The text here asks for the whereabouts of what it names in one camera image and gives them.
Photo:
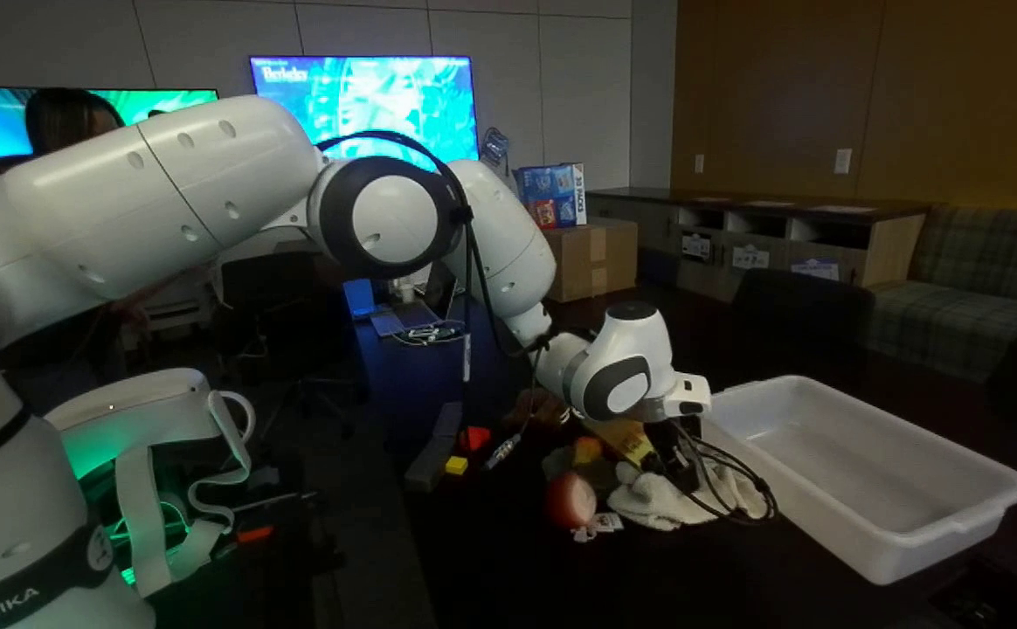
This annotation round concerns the brown plush toy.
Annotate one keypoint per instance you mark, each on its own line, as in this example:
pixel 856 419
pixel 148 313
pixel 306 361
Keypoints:
pixel 543 409

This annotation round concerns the colourful printed pack box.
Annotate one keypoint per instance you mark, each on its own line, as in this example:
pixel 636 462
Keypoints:
pixel 552 192

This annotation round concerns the white towel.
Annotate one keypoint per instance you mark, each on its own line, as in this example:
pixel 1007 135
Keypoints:
pixel 648 507

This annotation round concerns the grey marker pen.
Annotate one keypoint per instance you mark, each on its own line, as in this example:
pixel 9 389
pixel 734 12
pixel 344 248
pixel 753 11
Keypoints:
pixel 502 452

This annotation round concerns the black office chair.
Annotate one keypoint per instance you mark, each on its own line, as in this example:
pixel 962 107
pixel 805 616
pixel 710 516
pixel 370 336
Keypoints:
pixel 273 306

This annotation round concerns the yellow block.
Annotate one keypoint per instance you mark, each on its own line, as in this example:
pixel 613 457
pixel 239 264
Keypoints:
pixel 456 465

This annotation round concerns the blue packet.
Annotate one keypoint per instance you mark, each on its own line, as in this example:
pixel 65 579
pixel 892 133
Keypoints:
pixel 494 148

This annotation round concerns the small white tag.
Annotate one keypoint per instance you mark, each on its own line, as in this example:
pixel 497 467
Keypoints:
pixel 600 524

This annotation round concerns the person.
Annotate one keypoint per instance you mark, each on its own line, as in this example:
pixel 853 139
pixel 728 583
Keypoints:
pixel 67 118

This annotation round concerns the white plastic bin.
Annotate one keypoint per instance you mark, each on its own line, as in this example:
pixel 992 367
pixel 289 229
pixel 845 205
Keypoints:
pixel 867 489

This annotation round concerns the laptop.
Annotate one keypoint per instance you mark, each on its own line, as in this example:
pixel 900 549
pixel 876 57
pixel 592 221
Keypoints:
pixel 390 316

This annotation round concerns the wooden sideboard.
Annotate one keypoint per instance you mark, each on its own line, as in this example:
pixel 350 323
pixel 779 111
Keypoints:
pixel 823 236

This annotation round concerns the large wall screen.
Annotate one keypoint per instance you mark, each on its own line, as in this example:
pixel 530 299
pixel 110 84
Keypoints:
pixel 386 96

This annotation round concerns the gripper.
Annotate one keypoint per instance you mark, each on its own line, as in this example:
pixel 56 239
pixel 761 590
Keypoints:
pixel 673 450

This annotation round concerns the orange toy fruit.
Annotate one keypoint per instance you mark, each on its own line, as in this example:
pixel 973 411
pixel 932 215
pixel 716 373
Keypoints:
pixel 587 449

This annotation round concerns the plaid sofa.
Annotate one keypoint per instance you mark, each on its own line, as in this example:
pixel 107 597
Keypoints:
pixel 972 297

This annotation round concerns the long grey block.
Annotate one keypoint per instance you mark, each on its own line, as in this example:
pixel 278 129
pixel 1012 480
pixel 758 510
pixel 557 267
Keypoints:
pixel 435 454

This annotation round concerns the cardboard box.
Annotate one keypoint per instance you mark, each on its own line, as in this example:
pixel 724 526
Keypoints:
pixel 591 258

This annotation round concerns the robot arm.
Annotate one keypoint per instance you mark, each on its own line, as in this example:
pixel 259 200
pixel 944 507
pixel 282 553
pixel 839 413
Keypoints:
pixel 124 210

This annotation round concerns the yellow bottle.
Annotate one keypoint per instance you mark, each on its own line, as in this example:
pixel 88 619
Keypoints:
pixel 626 439

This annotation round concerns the red block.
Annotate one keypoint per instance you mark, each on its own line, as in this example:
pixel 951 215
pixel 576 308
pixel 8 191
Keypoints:
pixel 474 438

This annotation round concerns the red and white ball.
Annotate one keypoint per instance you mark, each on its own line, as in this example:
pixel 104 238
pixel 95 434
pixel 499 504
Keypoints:
pixel 570 501

